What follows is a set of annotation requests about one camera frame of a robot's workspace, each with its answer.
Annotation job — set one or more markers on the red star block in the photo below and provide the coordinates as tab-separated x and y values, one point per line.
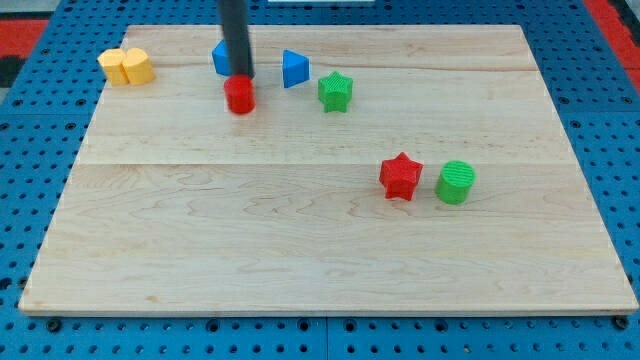
400	176

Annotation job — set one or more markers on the green star block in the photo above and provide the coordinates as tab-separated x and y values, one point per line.
335	92

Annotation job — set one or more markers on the blue triangle block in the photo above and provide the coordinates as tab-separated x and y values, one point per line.
295	68

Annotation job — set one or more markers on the wooden board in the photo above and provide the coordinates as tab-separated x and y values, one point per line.
176	207

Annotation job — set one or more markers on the red cylinder block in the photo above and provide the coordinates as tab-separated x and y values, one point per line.
239	93

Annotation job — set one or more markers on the green cylinder block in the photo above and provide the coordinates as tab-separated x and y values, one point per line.
455	181

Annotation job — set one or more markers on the blue block behind rod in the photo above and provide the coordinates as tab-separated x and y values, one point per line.
220	59

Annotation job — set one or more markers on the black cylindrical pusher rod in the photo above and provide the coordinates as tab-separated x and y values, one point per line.
234	23

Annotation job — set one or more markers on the yellow heart block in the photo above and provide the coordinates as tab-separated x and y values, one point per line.
138	67

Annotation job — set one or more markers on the yellow hexagon block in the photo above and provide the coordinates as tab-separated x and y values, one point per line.
111	63

